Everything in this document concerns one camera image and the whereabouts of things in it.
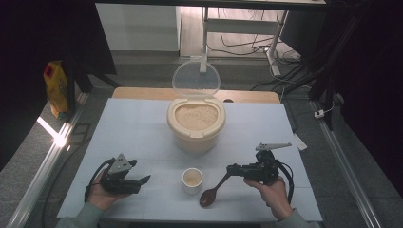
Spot clear container lid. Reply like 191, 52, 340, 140
171, 55, 221, 99

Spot black floor cable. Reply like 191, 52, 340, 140
40, 138, 93, 228

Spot brown wooden spoon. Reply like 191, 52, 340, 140
198, 172, 233, 209

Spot pale blue table board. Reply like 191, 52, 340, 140
56, 98, 324, 223

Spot wooden table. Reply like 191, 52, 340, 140
111, 86, 281, 105

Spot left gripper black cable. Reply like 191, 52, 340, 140
83, 157, 116, 203

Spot white paper tag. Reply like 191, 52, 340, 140
292, 132, 309, 152

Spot white desk frame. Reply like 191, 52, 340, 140
200, 6, 290, 77

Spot white cup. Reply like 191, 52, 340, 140
182, 167, 204, 196

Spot tangled black floor cables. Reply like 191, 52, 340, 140
207, 8, 302, 93

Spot person's right hand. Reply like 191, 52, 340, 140
243, 176, 295, 222

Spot cream rice container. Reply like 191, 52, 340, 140
166, 96, 227, 155

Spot black metal stand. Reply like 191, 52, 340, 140
281, 12, 366, 131
61, 58, 122, 124

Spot dark cabinet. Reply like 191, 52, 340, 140
279, 9, 328, 60

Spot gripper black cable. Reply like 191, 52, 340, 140
275, 161, 296, 205
83, 157, 116, 203

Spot white rice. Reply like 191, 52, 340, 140
174, 104, 220, 132

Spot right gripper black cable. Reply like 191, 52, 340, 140
275, 161, 296, 205

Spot person's left hand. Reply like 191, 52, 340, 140
86, 170, 128, 212

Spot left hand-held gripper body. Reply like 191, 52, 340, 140
100, 153, 143, 195

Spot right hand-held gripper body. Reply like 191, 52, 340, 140
241, 142, 293, 186

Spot white cabinet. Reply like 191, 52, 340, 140
95, 3, 182, 52

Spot aluminium floor rail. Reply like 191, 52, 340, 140
6, 91, 90, 228
311, 100, 383, 228

